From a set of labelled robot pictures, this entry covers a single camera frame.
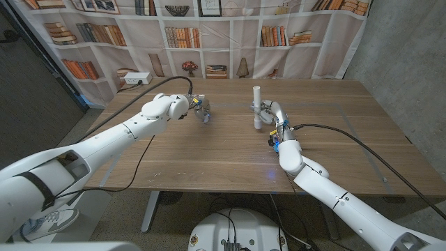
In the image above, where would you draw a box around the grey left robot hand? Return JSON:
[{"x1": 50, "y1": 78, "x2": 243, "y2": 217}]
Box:
[{"x1": 186, "y1": 93, "x2": 212, "y2": 124}]

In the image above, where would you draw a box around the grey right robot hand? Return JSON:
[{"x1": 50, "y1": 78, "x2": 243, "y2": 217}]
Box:
[{"x1": 249, "y1": 99, "x2": 297, "y2": 142}]

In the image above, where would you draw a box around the white PVC pipe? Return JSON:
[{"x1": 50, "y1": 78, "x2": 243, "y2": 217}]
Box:
[{"x1": 252, "y1": 86, "x2": 261, "y2": 121}]

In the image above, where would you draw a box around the white power strip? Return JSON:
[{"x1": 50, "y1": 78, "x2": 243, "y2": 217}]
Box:
[{"x1": 123, "y1": 72, "x2": 153, "y2": 85}]

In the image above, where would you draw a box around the printed bookshelf backdrop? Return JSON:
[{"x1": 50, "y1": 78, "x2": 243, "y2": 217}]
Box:
[{"x1": 6, "y1": 0, "x2": 374, "y2": 109}]

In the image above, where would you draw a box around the grey table leg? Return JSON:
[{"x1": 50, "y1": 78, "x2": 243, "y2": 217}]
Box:
[
  {"x1": 141, "y1": 190, "x2": 161, "y2": 234},
  {"x1": 318, "y1": 195, "x2": 341, "y2": 241}
]

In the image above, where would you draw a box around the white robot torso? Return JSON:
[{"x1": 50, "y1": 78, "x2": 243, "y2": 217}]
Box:
[{"x1": 187, "y1": 208, "x2": 289, "y2": 251}]

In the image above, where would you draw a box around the dark grey partition panel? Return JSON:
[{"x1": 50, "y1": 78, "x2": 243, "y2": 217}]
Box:
[{"x1": 0, "y1": 6, "x2": 90, "y2": 165}]

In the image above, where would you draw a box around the white sneaker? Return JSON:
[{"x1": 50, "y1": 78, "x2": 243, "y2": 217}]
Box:
[{"x1": 20, "y1": 208, "x2": 80, "y2": 242}]

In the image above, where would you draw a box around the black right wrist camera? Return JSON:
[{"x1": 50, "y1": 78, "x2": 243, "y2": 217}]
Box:
[{"x1": 268, "y1": 134, "x2": 280, "y2": 153}]

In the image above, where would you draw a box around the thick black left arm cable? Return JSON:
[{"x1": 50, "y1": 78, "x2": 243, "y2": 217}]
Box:
[{"x1": 75, "y1": 75, "x2": 194, "y2": 144}]

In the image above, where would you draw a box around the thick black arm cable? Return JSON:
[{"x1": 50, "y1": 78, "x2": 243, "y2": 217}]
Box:
[
  {"x1": 75, "y1": 75, "x2": 194, "y2": 144},
  {"x1": 292, "y1": 123, "x2": 446, "y2": 221}
]

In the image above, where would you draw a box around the black power strip cord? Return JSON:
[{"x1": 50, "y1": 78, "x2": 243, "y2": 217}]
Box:
[{"x1": 116, "y1": 80, "x2": 144, "y2": 94}]

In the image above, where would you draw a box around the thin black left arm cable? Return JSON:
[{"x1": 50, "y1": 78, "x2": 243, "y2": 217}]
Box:
[{"x1": 52, "y1": 135, "x2": 156, "y2": 201}]

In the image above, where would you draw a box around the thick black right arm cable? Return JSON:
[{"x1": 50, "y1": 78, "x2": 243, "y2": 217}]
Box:
[{"x1": 292, "y1": 123, "x2": 446, "y2": 221}]

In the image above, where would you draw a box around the black torso cable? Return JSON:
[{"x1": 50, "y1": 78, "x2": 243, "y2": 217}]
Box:
[{"x1": 212, "y1": 208, "x2": 238, "y2": 245}]

